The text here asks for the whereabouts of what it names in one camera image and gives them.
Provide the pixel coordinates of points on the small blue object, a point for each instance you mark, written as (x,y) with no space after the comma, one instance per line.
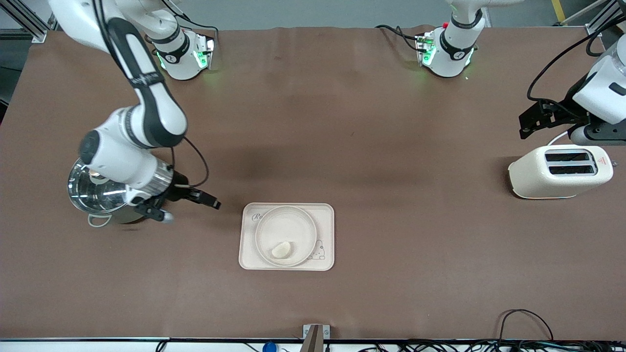
(269,347)

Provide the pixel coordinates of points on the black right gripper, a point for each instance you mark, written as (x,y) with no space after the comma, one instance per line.
(179,192)

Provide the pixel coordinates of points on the aluminium frame profile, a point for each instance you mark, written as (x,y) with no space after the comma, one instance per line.
(594,27)
(34,30)

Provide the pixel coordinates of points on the white steamed bun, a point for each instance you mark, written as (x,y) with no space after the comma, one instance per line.
(282,250)

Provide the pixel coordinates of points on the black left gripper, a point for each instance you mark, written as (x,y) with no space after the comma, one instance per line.
(556,114)

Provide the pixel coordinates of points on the metal bracket with post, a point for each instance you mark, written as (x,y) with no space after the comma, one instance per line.
(313,337)

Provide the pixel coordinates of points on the cream two-slot toaster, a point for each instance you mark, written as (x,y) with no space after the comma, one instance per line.
(538,176)

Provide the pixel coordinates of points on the cream rabbit print tray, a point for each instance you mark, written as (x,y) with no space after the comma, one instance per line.
(325,215)

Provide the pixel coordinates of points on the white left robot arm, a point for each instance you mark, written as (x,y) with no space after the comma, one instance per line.
(452,54)

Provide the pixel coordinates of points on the round cream plate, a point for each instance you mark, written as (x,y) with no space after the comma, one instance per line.
(286,227)

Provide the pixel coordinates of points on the glass pot lid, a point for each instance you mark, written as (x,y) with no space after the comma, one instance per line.
(90,195)

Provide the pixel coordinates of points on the pale green electric pot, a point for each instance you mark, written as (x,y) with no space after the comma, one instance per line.
(128,215)

